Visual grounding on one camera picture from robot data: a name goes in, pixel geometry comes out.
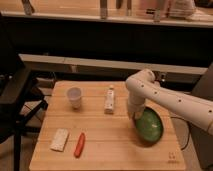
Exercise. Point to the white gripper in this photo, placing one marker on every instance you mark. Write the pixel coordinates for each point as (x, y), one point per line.
(135, 106)

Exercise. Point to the green ceramic bowl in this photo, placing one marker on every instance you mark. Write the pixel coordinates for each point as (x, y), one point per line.
(149, 126)

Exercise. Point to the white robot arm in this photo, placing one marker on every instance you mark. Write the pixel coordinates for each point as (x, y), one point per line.
(141, 86)

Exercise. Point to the white tube with cap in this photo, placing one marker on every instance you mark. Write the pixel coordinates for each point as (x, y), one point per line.
(110, 100)

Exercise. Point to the white plastic cup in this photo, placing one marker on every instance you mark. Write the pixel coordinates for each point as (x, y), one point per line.
(75, 97)

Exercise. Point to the orange carrot toy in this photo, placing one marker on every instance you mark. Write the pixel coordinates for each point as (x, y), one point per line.
(80, 145)

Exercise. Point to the white sponge block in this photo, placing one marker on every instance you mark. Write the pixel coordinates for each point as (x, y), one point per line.
(59, 140)

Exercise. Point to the black chair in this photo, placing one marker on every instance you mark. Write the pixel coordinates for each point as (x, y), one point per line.
(20, 98)

